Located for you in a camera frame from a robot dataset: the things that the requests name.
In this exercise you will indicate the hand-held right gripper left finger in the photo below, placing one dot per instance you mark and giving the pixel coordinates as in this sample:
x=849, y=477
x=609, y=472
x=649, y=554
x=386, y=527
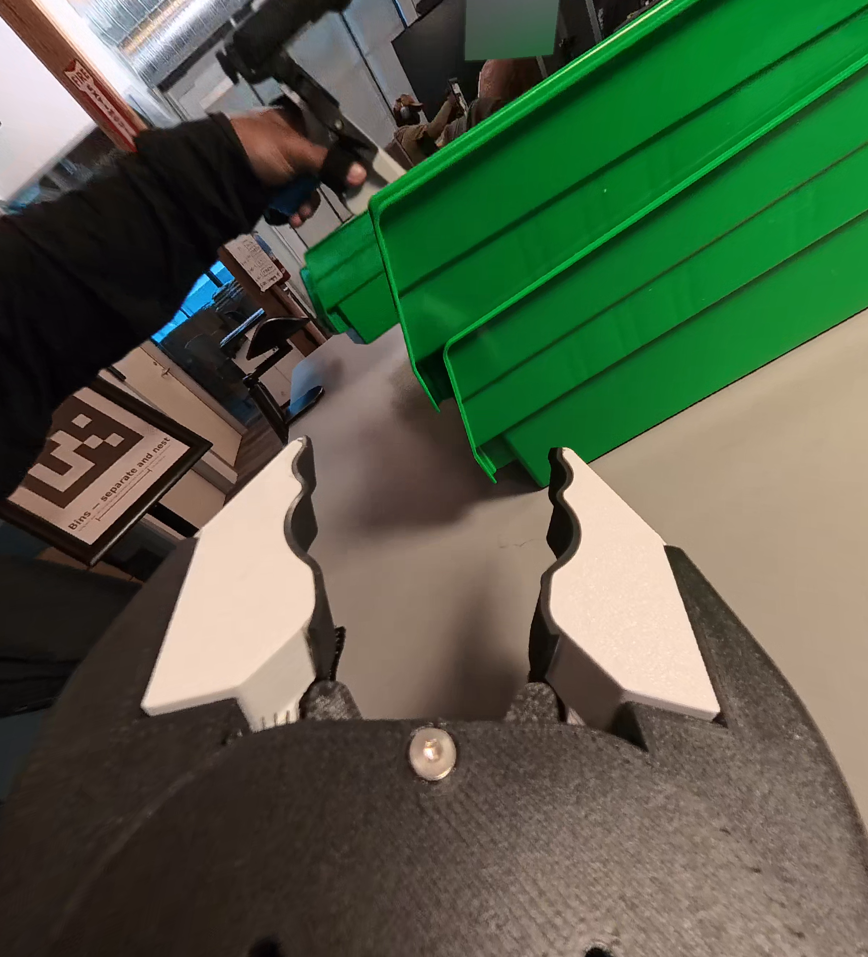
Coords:
x=239, y=598

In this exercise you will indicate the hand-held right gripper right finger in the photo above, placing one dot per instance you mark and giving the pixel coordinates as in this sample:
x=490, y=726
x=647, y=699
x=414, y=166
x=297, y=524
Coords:
x=628, y=613

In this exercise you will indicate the green plastic bin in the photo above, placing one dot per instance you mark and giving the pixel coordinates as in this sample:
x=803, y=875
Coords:
x=665, y=359
x=344, y=276
x=591, y=187

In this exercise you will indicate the person's left forearm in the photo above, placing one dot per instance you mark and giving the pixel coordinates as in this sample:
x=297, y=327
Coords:
x=67, y=284

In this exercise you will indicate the person's left hand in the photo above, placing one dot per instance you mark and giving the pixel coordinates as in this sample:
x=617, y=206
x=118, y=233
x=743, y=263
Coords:
x=277, y=149

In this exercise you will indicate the black framed task sign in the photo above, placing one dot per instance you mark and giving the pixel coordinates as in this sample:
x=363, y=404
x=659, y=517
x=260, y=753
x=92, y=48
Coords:
x=105, y=463

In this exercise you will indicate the paper note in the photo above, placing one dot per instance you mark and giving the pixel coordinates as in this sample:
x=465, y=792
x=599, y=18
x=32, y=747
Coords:
x=254, y=262

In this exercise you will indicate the person's black sweater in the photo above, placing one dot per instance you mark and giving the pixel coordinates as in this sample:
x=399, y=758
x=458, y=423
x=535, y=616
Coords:
x=15, y=620

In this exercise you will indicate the black swivel chair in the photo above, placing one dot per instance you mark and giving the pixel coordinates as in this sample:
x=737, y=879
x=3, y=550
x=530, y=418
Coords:
x=277, y=333

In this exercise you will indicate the paned window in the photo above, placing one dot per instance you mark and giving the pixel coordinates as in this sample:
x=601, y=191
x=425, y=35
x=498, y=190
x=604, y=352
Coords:
x=202, y=314

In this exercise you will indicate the silver ceiling duct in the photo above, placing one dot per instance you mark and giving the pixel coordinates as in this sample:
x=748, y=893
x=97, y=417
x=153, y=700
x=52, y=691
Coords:
x=164, y=37

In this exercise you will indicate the red and white wall sign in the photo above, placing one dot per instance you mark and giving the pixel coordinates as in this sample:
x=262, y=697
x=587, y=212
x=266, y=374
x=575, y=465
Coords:
x=101, y=105

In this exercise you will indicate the wooden post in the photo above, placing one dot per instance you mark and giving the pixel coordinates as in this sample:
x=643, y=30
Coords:
x=45, y=52

